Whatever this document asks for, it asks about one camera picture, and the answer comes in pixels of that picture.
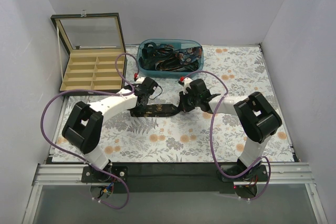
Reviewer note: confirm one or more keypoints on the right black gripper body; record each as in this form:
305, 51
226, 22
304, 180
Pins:
188, 102

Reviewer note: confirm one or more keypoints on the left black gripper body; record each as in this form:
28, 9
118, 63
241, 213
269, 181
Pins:
142, 100

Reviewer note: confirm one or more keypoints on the black gold floral tie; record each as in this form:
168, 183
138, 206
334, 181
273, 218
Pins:
155, 111

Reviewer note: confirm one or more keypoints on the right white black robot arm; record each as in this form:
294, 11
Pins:
258, 118

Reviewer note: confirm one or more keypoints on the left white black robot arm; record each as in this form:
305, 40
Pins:
84, 124

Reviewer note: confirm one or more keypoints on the pile of dark ties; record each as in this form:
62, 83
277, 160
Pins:
162, 58

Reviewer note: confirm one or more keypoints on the floral patterned table mat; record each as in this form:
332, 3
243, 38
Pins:
185, 136

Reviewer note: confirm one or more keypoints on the blue floral tie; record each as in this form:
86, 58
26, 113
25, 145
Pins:
189, 55

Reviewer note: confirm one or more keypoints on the black compartment display box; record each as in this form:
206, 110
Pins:
95, 46

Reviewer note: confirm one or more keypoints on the teal plastic bin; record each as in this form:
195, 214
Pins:
178, 44

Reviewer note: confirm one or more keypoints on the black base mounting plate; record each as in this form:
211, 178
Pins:
170, 177

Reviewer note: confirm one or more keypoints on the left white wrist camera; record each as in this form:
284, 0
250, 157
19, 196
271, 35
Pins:
138, 79

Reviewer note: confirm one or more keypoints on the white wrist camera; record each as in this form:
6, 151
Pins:
185, 83
138, 79

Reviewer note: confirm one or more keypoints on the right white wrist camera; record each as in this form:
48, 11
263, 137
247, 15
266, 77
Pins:
185, 83

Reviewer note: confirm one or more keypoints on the aluminium frame rail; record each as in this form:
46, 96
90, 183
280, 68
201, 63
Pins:
290, 197

